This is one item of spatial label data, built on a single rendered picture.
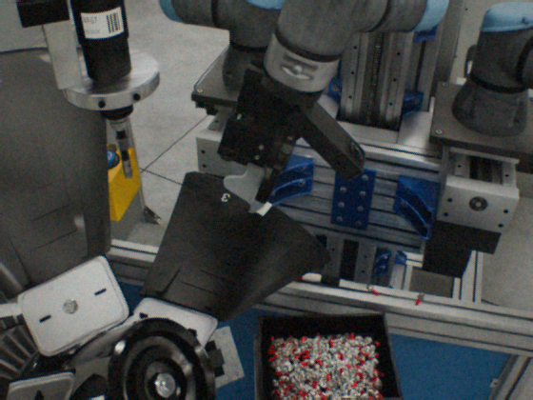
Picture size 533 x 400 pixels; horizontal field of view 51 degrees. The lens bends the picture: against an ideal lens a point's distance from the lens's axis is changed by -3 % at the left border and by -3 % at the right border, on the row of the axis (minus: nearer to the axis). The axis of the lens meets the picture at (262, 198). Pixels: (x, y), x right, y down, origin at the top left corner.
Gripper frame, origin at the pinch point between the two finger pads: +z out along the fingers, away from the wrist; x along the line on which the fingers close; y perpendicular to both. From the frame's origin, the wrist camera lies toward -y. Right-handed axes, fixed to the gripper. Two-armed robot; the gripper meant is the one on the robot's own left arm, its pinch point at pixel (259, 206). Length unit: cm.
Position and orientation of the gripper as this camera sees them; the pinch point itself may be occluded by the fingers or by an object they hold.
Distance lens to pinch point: 75.5
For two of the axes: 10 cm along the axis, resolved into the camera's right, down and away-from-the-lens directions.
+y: -9.3, -3.7, -0.3
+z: -2.9, 6.8, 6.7
